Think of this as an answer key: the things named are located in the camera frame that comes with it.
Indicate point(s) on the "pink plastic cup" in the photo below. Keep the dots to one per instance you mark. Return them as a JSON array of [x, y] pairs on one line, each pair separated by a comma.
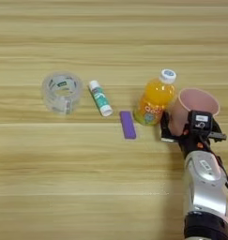
[[196, 100]]

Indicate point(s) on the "clear packing tape roll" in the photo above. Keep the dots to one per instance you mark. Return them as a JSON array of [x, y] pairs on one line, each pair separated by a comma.
[[60, 100]]

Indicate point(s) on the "white green glue stick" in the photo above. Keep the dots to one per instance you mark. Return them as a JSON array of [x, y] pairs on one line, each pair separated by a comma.
[[100, 98]]

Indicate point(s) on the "orange juice bottle white cap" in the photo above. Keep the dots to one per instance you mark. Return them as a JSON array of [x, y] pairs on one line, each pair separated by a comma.
[[154, 100]]

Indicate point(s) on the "purple rectangular block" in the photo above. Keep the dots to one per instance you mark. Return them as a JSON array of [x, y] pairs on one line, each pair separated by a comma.
[[128, 125]]

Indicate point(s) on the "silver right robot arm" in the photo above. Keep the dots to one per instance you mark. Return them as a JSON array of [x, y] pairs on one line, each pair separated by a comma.
[[206, 187]]

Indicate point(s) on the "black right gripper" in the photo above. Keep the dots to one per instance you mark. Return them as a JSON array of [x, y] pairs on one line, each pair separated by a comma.
[[196, 145]]

